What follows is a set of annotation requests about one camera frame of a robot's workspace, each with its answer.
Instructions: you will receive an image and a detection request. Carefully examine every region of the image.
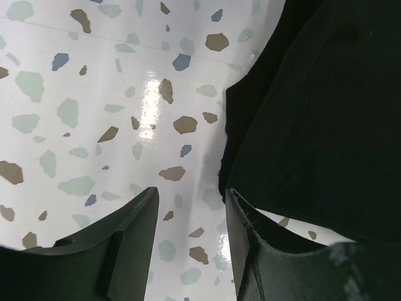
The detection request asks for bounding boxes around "black t shirt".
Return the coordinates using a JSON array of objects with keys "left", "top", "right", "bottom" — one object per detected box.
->
[{"left": 219, "top": 1, "right": 400, "bottom": 242}]

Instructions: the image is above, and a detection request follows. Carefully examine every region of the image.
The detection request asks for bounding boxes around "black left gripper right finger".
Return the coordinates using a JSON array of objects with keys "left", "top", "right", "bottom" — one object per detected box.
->
[{"left": 225, "top": 189, "right": 400, "bottom": 301}]

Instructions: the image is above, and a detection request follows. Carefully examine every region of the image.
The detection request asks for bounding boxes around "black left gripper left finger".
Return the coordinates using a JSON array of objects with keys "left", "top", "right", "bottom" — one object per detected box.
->
[{"left": 1, "top": 187, "right": 159, "bottom": 301}]

